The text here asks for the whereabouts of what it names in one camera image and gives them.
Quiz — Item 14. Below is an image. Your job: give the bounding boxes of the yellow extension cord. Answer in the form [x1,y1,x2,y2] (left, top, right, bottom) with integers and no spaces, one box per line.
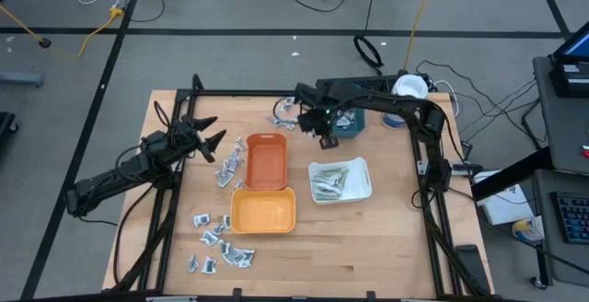
[76,6,126,59]

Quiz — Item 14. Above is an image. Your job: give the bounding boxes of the grey desk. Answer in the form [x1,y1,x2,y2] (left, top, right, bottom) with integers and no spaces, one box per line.
[533,168,589,289]
[532,54,589,174]

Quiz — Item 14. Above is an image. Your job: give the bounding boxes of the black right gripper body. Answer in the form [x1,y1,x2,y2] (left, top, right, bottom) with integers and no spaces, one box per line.
[298,107,333,138]

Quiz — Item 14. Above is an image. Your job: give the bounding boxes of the black aluminium table frame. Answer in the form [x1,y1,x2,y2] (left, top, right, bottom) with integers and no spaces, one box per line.
[103,74,496,302]

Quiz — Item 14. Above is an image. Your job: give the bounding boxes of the black desk crossbar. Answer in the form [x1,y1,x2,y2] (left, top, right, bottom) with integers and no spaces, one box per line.
[471,147,556,202]

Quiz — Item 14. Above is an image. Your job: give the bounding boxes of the black keyboard coloured keys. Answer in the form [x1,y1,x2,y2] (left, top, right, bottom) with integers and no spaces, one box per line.
[549,191,589,246]

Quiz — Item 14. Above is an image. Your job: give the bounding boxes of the yellow pole black foot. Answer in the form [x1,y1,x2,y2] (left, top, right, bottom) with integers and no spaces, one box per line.
[0,2,52,50]

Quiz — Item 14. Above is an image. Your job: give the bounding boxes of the yellow hanging cable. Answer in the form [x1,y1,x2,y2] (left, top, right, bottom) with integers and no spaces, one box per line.
[402,0,438,74]

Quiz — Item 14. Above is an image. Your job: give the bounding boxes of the black laptop computer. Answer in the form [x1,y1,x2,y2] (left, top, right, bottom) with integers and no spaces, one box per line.
[548,29,589,99]

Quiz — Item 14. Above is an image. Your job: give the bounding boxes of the tangled black floor cables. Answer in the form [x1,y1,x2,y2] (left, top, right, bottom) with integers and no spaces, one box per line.
[413,60,551,154]

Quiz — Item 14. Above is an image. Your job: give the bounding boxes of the black equipment base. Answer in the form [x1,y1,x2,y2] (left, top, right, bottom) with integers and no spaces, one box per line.
[0,111,19,147]

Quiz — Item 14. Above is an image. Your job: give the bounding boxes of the white plastic bin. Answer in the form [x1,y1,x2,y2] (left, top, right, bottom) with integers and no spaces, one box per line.
[307,157,373,206]

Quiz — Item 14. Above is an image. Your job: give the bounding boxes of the black power adapter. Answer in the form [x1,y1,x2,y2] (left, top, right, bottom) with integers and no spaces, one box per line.
[451,162,484,177]

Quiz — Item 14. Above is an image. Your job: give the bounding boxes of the yellow plastic bin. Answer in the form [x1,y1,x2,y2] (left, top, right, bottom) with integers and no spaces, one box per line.
[229,186,296,236]

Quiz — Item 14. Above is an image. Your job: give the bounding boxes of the black foot pedal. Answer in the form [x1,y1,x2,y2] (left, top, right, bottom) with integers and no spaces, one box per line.
[454,243,492,296]

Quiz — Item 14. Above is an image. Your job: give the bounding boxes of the teal plastic bin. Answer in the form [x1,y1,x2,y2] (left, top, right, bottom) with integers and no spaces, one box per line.
[330,107,366,140]

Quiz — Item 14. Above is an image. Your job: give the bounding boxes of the yellow blue wipes canister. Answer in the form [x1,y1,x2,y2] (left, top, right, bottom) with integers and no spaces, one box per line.
[511,215,548,243]

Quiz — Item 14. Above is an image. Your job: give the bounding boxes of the dark orange plastic bin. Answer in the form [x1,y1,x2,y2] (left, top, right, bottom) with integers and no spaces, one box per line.
[243,132,289,192]

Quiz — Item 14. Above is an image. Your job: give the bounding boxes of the coiled black cable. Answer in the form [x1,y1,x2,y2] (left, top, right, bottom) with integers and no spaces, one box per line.
[352,33,385,76]

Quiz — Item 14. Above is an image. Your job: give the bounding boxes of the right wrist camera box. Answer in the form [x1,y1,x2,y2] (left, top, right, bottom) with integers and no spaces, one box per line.
[319,134,341,151]

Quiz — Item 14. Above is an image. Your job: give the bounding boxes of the grey metal foot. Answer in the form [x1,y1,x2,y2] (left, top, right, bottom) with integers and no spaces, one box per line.
[0,71,46,88]

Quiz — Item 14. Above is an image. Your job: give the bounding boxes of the white box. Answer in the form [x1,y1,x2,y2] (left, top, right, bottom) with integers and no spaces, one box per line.
[473,170,536,227]

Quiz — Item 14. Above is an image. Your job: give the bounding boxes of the white wipes canister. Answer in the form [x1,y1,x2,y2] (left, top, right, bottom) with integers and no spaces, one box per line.
[382,74,429,130]

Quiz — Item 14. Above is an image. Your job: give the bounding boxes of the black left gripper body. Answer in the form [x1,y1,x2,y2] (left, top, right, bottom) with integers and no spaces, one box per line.
[169,118,207,157]

